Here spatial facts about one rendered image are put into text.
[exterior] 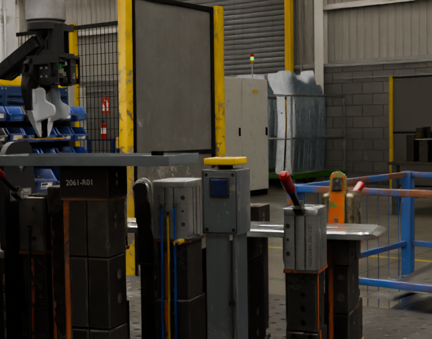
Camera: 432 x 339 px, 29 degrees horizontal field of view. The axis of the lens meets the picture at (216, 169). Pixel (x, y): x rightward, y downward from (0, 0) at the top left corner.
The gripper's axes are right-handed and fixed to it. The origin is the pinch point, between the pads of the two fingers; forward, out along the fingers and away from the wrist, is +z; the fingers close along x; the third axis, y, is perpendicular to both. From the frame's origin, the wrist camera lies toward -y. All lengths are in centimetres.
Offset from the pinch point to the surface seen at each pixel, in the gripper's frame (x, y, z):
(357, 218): 58, 45, 22
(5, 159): -8.4, -1.6, 5.4
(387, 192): 210, 13, 28
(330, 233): 28, 49, 21
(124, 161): -5.8, 22.6, 5.8
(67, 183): -4.3, 9.3, 9.9
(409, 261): 331, -7, 76
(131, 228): 23.5, 5.4, 21.5
